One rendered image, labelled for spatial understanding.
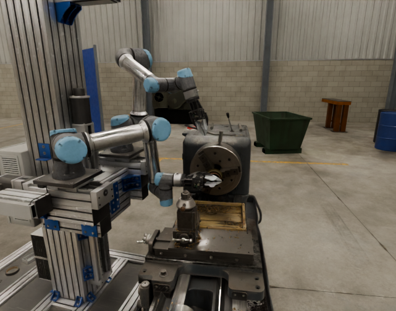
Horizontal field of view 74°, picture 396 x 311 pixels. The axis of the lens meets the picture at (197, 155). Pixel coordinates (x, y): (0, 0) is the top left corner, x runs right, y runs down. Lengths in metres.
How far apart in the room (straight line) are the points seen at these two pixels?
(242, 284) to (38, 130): 1.29
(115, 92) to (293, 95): 7.60
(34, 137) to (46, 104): 0.21
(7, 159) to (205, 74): 10.18
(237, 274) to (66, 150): 0.84
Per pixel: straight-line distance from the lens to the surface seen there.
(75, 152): 1.22
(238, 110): 11.50
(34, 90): 1.66
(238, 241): 1.15
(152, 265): 1.14
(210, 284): 1.15
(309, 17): 12.08
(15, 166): 1.82
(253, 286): 1.07
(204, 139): 1.74
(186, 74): 1.40
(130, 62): 1.60
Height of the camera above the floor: 1.60
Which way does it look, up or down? 16 degrees down
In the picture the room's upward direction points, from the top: straight up
